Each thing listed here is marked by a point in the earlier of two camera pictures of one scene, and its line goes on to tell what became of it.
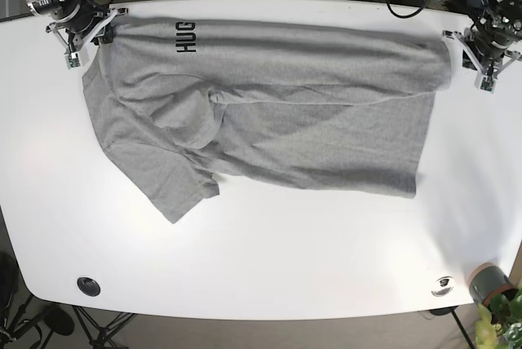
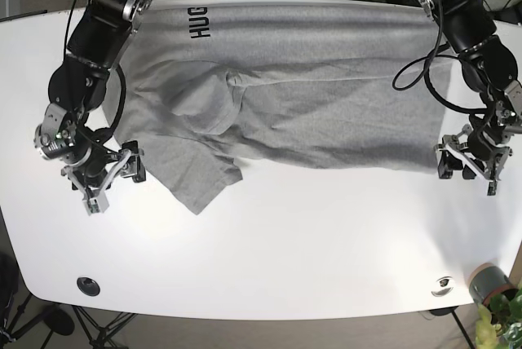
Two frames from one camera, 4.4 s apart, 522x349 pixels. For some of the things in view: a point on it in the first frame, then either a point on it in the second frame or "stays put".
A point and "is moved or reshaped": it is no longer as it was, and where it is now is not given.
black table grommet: x=89 y=286 stays put
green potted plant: x=507 y=333 stays put
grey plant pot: x=488 y=280 stays put
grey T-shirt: x=183 y=108 is moved or reshaped
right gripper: x=492 y=34 -> x=487 y=137
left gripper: x=73 y=13 -> x=72 y=147
